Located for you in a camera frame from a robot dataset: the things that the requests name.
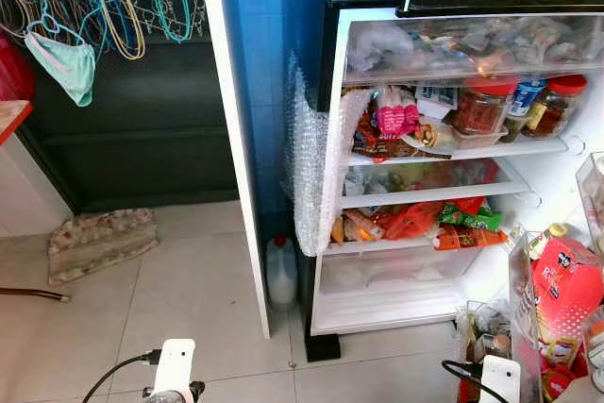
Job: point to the yellow-capped bottle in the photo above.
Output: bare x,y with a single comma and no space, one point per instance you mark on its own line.
557,230

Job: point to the plate with food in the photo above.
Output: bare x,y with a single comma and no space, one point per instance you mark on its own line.
429,136

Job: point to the clear chiller drawer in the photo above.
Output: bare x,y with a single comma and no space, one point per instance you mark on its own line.
453,44

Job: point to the clear door bin with cup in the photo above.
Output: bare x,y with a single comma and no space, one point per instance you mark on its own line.
593,195

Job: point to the grey egg carton tray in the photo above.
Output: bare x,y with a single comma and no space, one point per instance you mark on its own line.
104,243

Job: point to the black fridge foot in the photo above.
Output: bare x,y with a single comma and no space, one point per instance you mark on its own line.
321,346

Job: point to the orange snack packet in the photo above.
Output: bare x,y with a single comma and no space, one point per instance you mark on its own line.
467,238

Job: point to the clear white shelf tray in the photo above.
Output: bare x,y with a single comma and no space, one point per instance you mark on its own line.
425,193

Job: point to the brown snack package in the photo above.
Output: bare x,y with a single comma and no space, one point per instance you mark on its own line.
363,139

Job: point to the yellow snack packet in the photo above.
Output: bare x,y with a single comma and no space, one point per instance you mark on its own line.
359,226

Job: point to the black fridge white interior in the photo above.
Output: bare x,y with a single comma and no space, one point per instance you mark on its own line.
547,186

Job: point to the clear plastic food container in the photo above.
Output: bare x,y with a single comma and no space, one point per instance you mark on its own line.
481,139

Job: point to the red carton box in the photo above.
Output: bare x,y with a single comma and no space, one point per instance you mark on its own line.
566,290

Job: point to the pink snack package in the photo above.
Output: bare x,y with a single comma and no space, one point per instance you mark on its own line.
396,118

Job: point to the mint green hanging cloth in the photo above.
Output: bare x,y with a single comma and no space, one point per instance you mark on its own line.
71,68

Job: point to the red plastic bag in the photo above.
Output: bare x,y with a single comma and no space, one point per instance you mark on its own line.
411,222

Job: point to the light blue clothes hanger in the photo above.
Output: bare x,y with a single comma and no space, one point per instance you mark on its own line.
45,25

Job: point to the red-lidded jar red contents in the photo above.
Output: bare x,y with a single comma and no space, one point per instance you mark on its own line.
481,110

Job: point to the white partition board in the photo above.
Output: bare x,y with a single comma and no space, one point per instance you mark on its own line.
236,139

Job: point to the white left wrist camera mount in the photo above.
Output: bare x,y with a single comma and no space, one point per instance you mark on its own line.
175,365

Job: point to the green snack packet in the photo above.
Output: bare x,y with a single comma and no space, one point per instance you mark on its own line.
472,217

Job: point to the red-lidded jar brown contents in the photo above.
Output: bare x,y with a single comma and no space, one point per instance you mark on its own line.
557,110

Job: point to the bubble wrap sheet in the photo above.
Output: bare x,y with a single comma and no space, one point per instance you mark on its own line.
311,167

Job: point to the plastic jug red cap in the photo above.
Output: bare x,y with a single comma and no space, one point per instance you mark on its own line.
281,276

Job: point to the red hanging bag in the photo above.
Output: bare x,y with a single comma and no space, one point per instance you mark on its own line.
14,68

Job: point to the red-lidded small jar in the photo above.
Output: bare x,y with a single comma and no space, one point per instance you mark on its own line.
559,384

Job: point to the clear crisper drawer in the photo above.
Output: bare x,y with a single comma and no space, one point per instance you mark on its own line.
396,271

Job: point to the black cabinet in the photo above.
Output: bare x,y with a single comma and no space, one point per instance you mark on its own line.
142,139

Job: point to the blue white can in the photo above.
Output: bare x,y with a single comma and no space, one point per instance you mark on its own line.
525,96

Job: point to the white carton box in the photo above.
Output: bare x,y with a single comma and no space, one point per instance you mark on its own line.
436,99

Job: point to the tall clear door bin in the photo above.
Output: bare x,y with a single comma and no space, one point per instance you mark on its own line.
521,327

